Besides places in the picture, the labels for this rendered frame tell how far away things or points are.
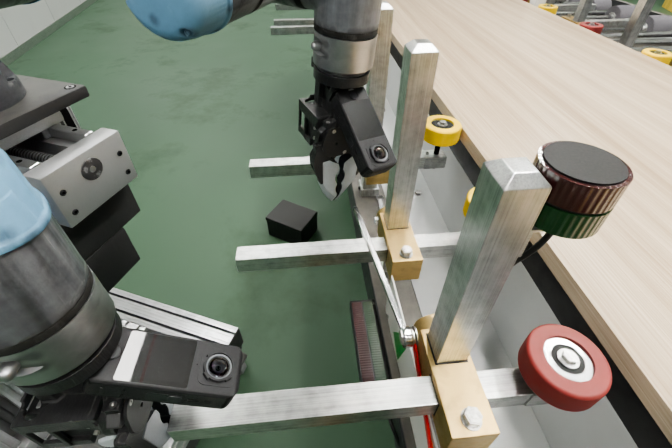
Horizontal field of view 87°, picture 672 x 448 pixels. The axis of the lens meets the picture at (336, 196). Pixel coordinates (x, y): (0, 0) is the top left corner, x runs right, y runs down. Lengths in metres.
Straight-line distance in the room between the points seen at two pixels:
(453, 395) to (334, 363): 0.98
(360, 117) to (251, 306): 1.20
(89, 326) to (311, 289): 1.31
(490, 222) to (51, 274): 0.28
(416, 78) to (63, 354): 0.43
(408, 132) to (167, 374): 0.39
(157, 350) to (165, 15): 0.27
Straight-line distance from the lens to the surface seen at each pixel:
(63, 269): 0.27
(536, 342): 0.46
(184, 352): 0.35
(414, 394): 0.45
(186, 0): 0.32
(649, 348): 0.54
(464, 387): 0.45
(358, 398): 0.44
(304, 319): 1.49
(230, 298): 1.60
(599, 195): 0.29
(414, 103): 0.49
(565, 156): 0.31
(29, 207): 0.25
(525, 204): 0.28
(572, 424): 0.68
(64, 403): 0.39
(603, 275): 0.58
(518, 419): 0.75
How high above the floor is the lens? 1.27
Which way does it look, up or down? 40 degrees down
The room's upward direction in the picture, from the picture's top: straight up
